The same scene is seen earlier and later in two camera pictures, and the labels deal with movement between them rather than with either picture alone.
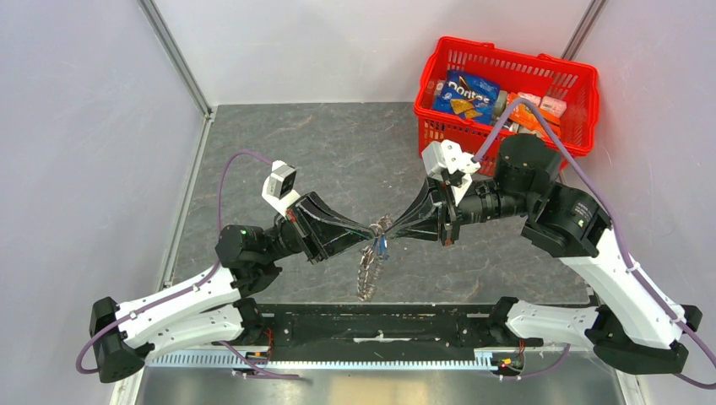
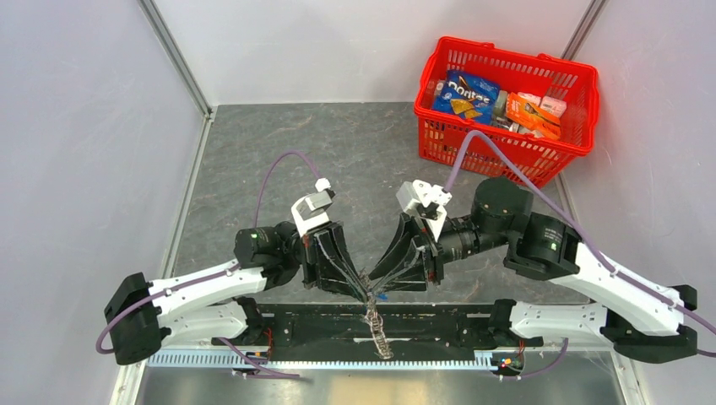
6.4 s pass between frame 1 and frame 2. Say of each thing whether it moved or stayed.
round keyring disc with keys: moved
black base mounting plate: stayed
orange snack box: stayed
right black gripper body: moved
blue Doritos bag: stayed
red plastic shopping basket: stayed
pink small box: stayed
